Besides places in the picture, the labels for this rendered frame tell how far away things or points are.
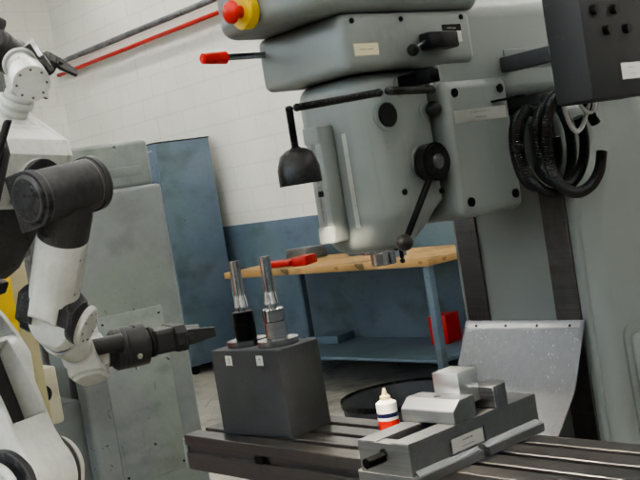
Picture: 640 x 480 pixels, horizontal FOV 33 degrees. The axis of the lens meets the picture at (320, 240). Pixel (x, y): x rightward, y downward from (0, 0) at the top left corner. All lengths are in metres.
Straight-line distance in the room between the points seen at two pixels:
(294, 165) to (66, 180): 0.38
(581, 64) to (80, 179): 0.88
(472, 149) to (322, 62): 0.35
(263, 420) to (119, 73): 8.75
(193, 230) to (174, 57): 1.69
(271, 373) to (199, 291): 7.08
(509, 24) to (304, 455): 0.94
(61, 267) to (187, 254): 7.38
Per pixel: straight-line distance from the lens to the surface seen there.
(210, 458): 2.44
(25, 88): 1.97
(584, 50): 1.94
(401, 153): 1.95
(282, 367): 2.24
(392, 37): 1.95
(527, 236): 2.27
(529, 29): 2.25
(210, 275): 9.40
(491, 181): 2.08
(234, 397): 2.37
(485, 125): 2.09
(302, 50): 1.95
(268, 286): 2.29
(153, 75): 10.38
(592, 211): 2.22
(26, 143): 1.93
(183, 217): 9.28
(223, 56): 1.96
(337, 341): 8.17
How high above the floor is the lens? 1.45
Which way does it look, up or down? 3 degrees down
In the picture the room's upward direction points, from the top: 9 degrees counter-clockwise
